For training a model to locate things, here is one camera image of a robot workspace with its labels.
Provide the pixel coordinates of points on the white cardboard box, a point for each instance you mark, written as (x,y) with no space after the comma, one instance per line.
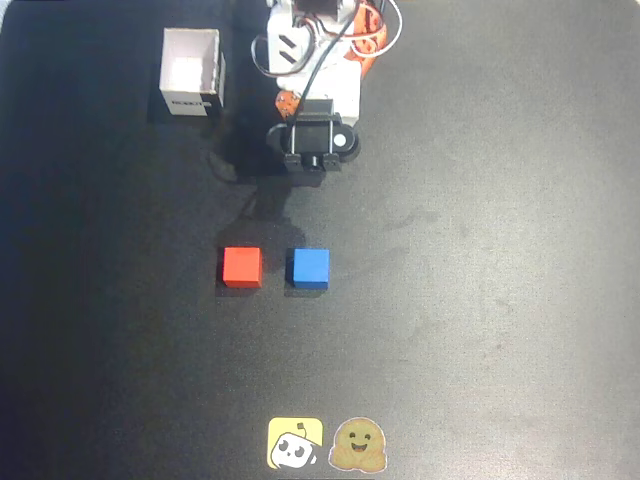
(192,70)

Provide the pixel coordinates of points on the blue cube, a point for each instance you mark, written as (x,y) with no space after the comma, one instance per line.
(310,267)

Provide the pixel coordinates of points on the red cube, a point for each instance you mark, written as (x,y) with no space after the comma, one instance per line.
(242,266)

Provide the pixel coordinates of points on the black desk mat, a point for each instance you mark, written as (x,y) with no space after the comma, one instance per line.
(450,260)

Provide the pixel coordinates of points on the hugging face emoji sticker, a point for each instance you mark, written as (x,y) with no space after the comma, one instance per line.
(358,445)

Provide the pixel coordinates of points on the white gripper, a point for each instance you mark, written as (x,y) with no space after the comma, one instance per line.
(346,96)

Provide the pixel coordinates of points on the yellow robot face sticker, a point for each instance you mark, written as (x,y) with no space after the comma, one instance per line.
(295,443)

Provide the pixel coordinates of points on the white and orange robot arm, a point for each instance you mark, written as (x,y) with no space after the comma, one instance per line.
(287,47)

